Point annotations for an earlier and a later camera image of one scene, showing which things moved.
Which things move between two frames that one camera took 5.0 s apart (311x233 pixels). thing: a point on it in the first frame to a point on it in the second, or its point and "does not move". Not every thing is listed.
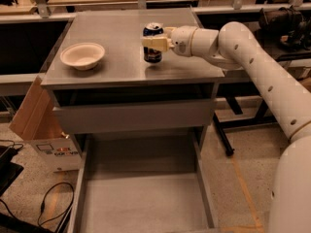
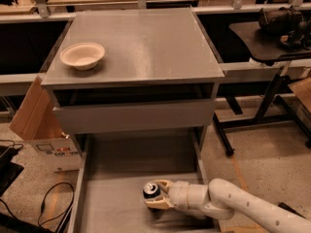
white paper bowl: x=83 y=55 does not move
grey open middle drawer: x=143 y=183 does not move
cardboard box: x=37 y=123 does not move
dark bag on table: x=288 y=25 does not move
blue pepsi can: x=153 y=30 to x=151 y=190
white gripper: x=182 y=41 to x=178 y=194
